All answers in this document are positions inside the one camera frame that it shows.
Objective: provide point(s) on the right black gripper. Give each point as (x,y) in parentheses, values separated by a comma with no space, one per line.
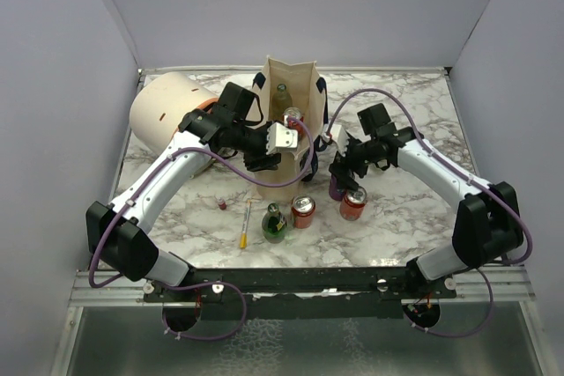
(341,165)

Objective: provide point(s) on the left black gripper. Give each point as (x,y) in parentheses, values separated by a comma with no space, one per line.
(262,161)

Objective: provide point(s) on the purple soda can front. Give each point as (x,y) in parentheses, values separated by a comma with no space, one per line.
(337,189)

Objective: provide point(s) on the red cola can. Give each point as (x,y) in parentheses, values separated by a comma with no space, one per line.
(291,117)

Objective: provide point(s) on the clear glass bottle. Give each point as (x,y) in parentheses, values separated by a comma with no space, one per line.
(281,100)

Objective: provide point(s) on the cream canvas tote bag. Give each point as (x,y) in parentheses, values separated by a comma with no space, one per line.
(308,90)

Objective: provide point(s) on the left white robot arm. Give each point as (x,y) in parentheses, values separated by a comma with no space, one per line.
(117,232)

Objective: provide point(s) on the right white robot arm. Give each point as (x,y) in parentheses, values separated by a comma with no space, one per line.
(486,225)

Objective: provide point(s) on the red soda can right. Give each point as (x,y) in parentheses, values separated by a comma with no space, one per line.
(353,204)

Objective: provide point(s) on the red soda can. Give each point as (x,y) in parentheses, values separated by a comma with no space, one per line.
(303,211)
(353,204)

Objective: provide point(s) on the small red vial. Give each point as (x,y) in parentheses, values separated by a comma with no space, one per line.
(222,204)

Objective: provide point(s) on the red soda can front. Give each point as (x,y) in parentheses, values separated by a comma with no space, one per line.
(303,211)

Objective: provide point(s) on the green glass bottle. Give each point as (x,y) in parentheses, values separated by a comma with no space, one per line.
(275,224)

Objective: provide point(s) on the yellow white marker pen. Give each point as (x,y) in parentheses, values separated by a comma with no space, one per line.
(245,225)

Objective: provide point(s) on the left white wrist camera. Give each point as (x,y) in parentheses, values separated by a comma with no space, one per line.
(281,139)

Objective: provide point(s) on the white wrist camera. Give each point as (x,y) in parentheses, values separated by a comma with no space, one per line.
(338,136)
(281,139)

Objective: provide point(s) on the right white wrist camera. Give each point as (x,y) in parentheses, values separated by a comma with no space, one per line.
(338,136)

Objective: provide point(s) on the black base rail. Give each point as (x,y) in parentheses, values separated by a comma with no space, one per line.
(298,293)

